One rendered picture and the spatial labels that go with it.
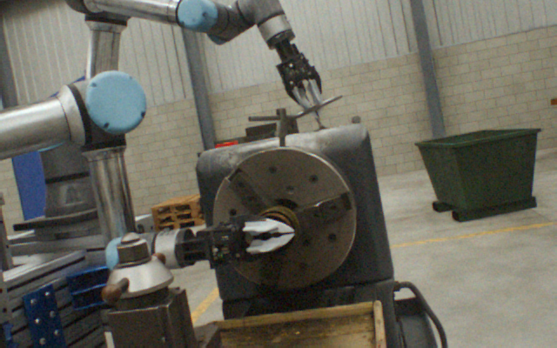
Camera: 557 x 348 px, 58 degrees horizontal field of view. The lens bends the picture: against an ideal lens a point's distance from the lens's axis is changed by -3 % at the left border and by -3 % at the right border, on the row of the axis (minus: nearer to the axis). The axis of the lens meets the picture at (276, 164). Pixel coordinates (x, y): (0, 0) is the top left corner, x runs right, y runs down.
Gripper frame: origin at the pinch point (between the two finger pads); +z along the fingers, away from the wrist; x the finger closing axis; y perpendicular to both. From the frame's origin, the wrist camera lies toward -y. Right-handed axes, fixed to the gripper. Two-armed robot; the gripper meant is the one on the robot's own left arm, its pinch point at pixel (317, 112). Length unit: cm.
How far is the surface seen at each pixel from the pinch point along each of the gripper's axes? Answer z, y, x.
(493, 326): 143, -159, 27
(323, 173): 12.9, 17.6, -3.3
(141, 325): 15, 76, -23
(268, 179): 9.0, 17.6, -14.5
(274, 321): 35, 27, -24
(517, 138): 97, -419, 145
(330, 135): 6.4, -0.1, 0.5
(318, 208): 18.4, 23.6, -6.5
